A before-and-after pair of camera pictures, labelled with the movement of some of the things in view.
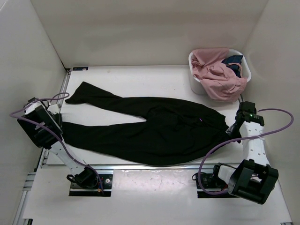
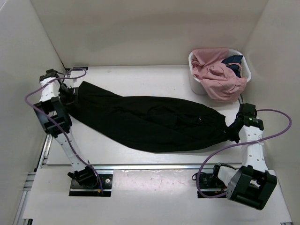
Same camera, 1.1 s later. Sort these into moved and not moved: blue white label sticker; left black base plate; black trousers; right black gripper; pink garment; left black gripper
Moved: black trousers; left black gripper
Not moved: blue white label sticker; right black gripper; pink garment; left black base plate
